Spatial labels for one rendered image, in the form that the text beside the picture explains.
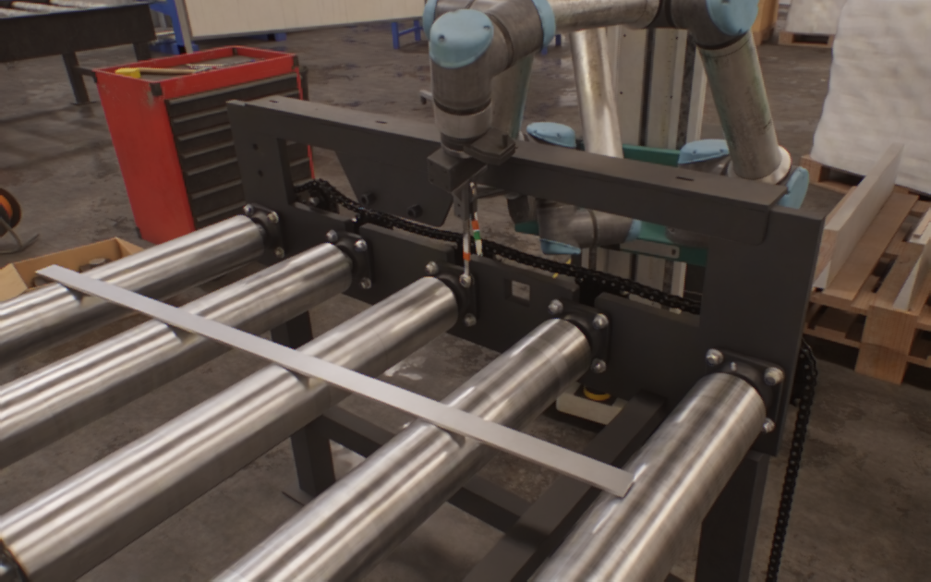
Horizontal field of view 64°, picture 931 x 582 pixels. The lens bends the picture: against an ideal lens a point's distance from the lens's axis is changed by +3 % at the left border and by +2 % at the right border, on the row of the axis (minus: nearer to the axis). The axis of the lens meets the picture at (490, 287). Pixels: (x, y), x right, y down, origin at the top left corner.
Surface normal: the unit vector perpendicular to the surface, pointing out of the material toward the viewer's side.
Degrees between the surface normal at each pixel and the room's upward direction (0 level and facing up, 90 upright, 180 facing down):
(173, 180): 90
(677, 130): 90
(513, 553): 0
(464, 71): 110
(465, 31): 24
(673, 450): 3
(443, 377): 0
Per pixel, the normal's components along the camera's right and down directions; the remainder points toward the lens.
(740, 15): 0.63, 0.24
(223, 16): 0.48, 0.40
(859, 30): -0.92, 0.29
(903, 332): -0.59, 0.39
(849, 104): -0.83, 0.12
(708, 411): 0.09, -0.84
